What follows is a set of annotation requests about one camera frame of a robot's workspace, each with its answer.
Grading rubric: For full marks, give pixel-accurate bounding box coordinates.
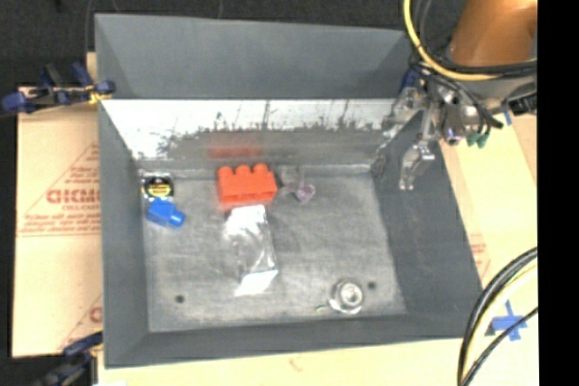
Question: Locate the clear purple small toy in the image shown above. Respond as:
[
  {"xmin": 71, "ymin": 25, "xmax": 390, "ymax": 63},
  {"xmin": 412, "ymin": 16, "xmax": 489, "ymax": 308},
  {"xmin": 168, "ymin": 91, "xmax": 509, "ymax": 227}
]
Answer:
[{"xmin": 276, "ymin": 166, "xmax": 317, "ymax": 203}]

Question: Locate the clear plastic bag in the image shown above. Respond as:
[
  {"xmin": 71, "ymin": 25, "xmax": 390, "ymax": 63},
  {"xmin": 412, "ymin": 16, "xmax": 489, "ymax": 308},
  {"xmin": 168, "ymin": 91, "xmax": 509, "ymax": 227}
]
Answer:
[{"xmin": 222, "ymin": 203, "xmax": 280, "ymax": 298}]

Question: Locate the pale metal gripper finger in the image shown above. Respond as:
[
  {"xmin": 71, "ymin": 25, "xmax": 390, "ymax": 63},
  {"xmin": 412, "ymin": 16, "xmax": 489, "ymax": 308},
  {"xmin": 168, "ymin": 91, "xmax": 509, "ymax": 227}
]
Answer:
[
  {"xmin": 382, "ymin": 87, "xmax": 424, "ymax": 139},
  {"xmin": 397, "ymin": 141, "xmax": 437, "ymax": 192}
]

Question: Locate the blue toy building brick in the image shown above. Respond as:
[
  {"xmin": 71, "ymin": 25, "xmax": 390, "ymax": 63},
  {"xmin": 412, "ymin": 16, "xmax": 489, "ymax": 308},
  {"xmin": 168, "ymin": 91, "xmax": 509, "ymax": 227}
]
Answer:
[{"xmin": 145, "ymin": 196, "xmax": 187, "ymax": 230}]

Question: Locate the grey metal bin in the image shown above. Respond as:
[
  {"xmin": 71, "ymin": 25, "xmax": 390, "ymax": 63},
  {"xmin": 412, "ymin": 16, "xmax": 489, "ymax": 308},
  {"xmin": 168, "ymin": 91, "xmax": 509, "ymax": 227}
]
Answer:
[{"xmin": 93, "ymin": 13, "xmax": 484, "ymax": 368}]

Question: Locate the clear glass jar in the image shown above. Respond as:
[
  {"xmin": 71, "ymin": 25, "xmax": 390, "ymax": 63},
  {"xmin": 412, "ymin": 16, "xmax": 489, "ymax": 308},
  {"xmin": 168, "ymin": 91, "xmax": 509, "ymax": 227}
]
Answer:
[{"xmin": 326, "ymin": 278, "xmax": 365, "ymax": 315}]

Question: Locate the brown cardboard board, red print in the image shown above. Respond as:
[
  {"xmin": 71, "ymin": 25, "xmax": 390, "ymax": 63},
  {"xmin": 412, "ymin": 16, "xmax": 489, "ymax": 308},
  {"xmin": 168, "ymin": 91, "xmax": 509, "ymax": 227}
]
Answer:
[{"xmin": 11, "ymin": 52, "xmax": 539, "ymax": 359}]

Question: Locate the red toy building brick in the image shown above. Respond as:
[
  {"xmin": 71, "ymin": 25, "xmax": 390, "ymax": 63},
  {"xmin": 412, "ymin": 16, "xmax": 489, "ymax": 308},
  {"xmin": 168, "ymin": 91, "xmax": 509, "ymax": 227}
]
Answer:
[{"xmin": 215, "ymin": 163, "xmax": 280, "ymax": 209}]

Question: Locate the black and yellow round case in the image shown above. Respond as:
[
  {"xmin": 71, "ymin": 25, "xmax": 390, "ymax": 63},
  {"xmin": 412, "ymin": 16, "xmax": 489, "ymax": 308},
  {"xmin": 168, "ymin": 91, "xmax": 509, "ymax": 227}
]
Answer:
[{"xmin": 140, "ymin": 174, "xmax": 176, "ymax": 201}]

